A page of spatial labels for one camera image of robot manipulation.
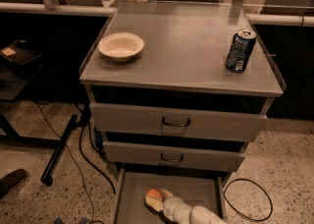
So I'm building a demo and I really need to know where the bottom grey open drawer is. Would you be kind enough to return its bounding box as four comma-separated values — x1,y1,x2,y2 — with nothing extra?
110,166,228,224

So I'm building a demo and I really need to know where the black metal floor bar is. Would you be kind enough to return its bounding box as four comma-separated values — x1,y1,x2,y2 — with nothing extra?
40,115,77,187

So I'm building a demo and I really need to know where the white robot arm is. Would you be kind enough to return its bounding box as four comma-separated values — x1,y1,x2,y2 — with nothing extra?
144,189,228,224

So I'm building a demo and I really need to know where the black cable loop right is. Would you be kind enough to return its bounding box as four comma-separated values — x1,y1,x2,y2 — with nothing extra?
223,178,274,223

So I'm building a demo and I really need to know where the white paper bowl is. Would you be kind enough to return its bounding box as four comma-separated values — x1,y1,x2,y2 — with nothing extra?
98,32,144,62

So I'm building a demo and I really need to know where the dark side table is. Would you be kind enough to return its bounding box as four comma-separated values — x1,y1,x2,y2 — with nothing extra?
0,64,60,148

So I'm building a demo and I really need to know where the orange fruit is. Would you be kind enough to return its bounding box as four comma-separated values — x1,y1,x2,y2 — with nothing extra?
145,189,163,200

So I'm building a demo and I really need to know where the blue soda can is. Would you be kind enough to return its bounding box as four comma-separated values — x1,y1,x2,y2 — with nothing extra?
225,28,256,73

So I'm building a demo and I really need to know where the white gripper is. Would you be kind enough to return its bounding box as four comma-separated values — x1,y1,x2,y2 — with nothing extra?
145,189,192,224

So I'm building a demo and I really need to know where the dark shoe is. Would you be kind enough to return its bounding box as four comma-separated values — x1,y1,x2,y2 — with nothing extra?
0,169,27,198

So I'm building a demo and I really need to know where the black box on shelf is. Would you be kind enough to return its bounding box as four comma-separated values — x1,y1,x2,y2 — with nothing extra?
0,40,42,80

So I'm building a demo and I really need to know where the black cable left floor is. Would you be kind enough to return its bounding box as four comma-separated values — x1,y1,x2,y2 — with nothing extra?
32,100,117,224

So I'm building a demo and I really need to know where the top grey drawer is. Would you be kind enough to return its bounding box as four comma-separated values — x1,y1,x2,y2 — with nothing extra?
90,103,267,141

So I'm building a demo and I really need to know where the grey metal drawer cabinet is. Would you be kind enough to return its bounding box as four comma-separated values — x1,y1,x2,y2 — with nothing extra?
78,0,288,224

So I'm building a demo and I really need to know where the middle grey drawer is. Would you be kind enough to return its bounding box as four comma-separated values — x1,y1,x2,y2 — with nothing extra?
103,141,244,172

